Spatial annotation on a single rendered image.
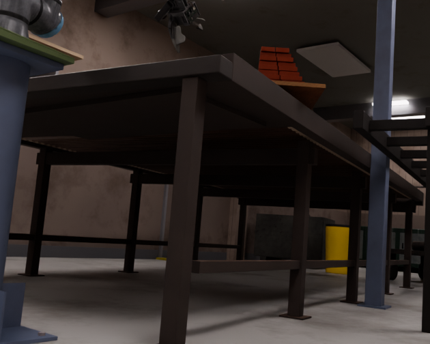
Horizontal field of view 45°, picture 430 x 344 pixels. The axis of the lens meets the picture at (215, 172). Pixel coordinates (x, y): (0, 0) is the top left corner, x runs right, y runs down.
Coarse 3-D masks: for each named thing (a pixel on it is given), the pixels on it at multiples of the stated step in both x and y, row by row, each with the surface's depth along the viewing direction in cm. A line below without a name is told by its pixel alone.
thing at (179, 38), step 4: (176, 28) 180; (180, 28) 180; (176, 32) 181; (180, 32) 180; (176, 36) 181; (180, 36) 180; (184, 36) 179; (172, 40) 182; (176, 40) 181; (180, 40) 180; (184, 40) 179; (176, 44) 182; (176, 48) 183
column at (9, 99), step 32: (0, 64) 156; (32, 64) 164; (0, 96) 156; (0, 128) 155; (0, 160) 155; (0, 192) 155; (0, 224) 155; (0, 256) 155; (0, 288) 156; (0, 320) 144
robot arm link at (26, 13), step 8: (0, 0) 161; (8, 0) 161; (16, 0) 162; (24, 0) 164; (32, 0) 167; (40, 0) 172; (0, 8) 161; (8, 8) 161; (16, 8) 162; (24, 8) 164; (32, 8) 168; (40, 8) 171; (24, 16) 164; (32, 16) 170
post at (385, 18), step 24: (384, 0) 338; (384, 24) 336; (384, 48) 333; (384, 72) 331; (384, 96) 329; (384, 168) 322; (384, 192) 320; (384, 216) 318; (384, 240) 319; (384, 264) 319; (384, 288) 320
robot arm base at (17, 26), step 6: (0, 12) 161; (6, 12) 161; (12, 12) 161; (0, 18) 160; (6, 18) 160; (12, 18) 161; (18, 18) 162; (24, 18) 164; (0, 24) 160; (6, 24) 160; (12, 24) 161; (18, 24) 162; (24, 24) 164; (12, 30) 160; (18, 30) 162; (24, 30) 164; (24, 36) 163
